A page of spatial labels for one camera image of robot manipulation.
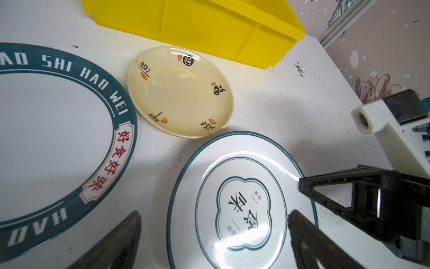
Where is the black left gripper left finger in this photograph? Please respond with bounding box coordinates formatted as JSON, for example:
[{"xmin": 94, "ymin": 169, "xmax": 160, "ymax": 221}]
[{"xmin": 69, "ymin": 211, "xmax": 142, "ymax": 269}]

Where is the large green rim lettered plate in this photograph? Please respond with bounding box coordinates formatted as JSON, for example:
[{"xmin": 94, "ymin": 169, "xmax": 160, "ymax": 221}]
[{"xmin": 1, "ymin": 43, "xmax": 138, "ymax": 263}]

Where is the cream plate with characters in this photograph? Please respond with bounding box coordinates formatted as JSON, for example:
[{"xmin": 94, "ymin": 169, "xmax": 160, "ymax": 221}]
[{"xmin": 127, "ymin": 46, "xmax": 235, "ymax": 139}]

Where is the yellow plastic bin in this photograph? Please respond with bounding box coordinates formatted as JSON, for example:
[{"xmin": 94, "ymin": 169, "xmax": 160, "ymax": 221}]
[{"xmin": 82, "ymin": 0, "xmax": 306, "ymax": 69}]

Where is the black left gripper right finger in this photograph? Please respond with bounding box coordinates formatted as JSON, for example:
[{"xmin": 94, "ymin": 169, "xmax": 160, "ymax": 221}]
[{"xmin": 288, "ymin": 210, "xmax": 363, "ymax": 269}]

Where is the white plate flower emblem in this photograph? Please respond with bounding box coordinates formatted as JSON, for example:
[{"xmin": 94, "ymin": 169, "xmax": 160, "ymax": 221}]
[{"xmin": 166, "ymin": 131, "xmax": 318, "ymax": 269}]

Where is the aluminium frame post right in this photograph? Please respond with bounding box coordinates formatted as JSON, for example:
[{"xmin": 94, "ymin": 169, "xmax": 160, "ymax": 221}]
[{"xmin": 318, "ymin": 0, "xmax": 377, "ymax": 49}]

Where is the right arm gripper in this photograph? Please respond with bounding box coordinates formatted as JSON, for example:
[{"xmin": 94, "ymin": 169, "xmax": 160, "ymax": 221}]
[{"xmin": 299, "ymin": 165, "xmax": 430, "ymax": 266}]

